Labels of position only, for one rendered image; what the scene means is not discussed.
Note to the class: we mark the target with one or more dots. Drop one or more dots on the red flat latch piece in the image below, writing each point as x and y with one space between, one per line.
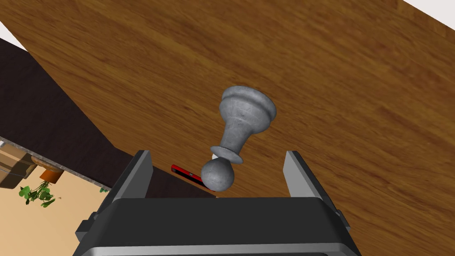
186 174

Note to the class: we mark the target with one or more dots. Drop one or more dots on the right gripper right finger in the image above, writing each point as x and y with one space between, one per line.
302 177

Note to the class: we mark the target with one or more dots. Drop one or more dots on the brown wooden cabinet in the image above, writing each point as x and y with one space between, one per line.
12 164

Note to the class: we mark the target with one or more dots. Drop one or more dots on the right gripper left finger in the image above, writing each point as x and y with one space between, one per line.
137 177

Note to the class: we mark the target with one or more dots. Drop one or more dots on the potted green plant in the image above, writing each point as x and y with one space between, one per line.
41 188

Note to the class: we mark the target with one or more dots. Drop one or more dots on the grey door knob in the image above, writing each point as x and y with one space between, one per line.
238 131

